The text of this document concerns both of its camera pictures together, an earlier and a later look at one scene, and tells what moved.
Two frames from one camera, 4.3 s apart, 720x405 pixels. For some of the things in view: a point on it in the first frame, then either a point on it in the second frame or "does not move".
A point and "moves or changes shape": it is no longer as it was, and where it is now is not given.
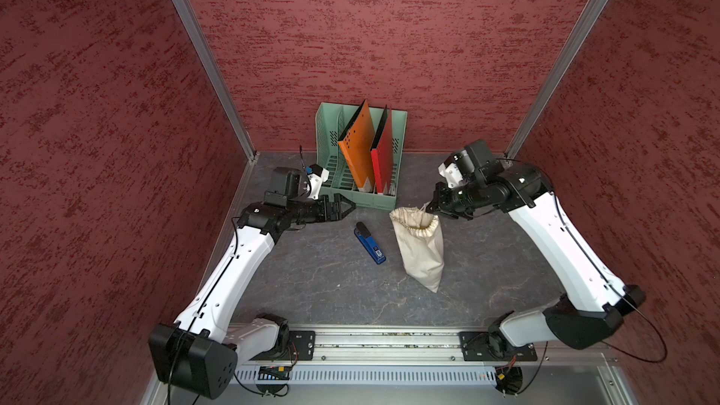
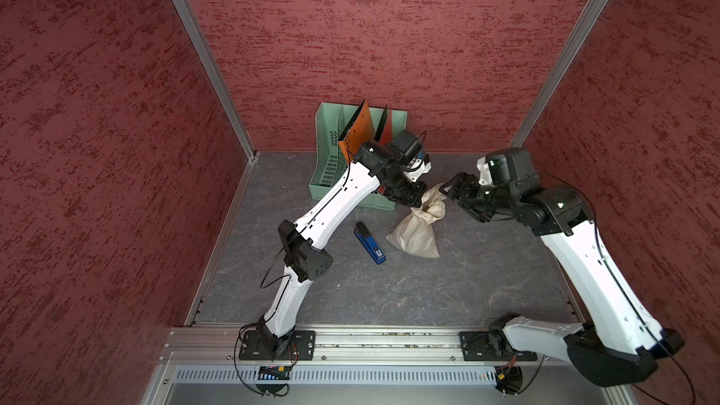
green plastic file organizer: (330, 122) does not move
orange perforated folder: (357, 146) does not move
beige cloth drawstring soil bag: (421, 239) moves or changes shape
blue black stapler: (363, 233) does not move
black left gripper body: (307, 210) → (402, 189)
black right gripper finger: (437, 197) → (456, 186)
